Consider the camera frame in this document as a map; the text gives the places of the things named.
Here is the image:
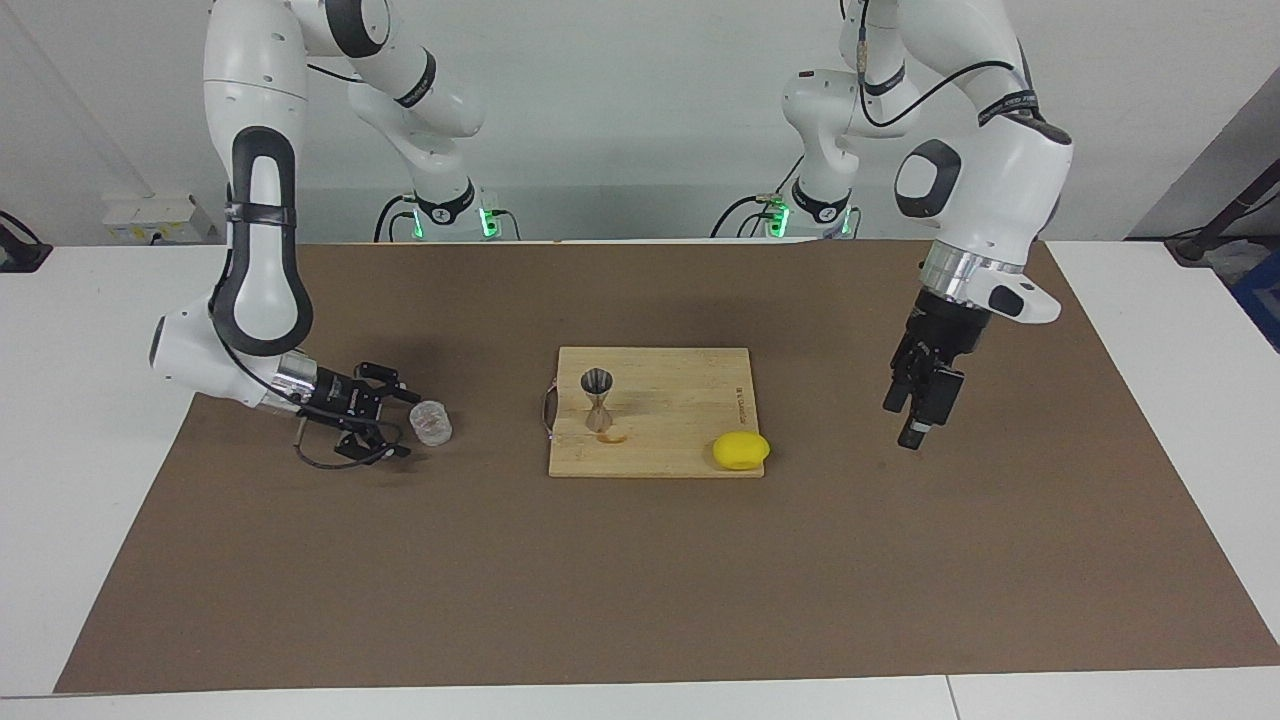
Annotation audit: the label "yellow lemon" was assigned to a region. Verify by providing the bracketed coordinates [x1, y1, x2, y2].
[712, 431, 772, 472]

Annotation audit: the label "wooden cutting board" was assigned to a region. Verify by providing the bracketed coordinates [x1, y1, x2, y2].
[548, 347, 766, 479]

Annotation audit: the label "black right arm base cables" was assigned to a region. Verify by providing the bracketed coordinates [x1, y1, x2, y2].
[375, 195, 419, 243]

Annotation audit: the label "white wall socket box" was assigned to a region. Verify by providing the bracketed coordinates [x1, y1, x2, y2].
[103, 193, 226, 244]

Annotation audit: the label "black stand leg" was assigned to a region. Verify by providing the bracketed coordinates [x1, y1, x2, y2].
[1165, 160, 1280, 266]

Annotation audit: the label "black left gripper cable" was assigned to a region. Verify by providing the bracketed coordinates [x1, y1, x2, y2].
[855, 0, 1046, 131]

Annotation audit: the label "black clamp base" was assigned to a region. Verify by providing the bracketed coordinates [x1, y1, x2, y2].
[0, 210, 53, 273]

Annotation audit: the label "small clear glass cup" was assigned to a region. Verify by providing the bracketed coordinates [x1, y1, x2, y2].
[408, 400, 454, 448]

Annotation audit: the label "blue crate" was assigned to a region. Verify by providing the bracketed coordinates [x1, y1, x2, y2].
[1232, 248, 1280, 353]

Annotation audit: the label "brown table mat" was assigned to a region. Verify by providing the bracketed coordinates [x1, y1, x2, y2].
[52, 238, 1280, 694]

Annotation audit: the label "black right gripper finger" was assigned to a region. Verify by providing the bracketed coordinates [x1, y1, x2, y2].
[335, 424, 413, 464]
[357, 361, 422, 405]

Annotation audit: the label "black arm base cables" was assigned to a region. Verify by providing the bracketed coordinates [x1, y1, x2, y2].
[375, 195, 419, 243]
[710, 150, 806, 239]

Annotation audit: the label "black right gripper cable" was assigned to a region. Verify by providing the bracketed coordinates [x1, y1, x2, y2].
[212, 300, 406, 471]

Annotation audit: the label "steel double jigger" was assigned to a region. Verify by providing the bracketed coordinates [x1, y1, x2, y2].
[581, 368, 617, 434]

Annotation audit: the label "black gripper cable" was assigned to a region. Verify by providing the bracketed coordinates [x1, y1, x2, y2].
[212, 300, 406, 471]
[855, 0, 1046, 131]

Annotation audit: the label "black left arm base cables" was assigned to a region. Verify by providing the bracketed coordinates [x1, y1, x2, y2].
[710, 150, 806, 239]

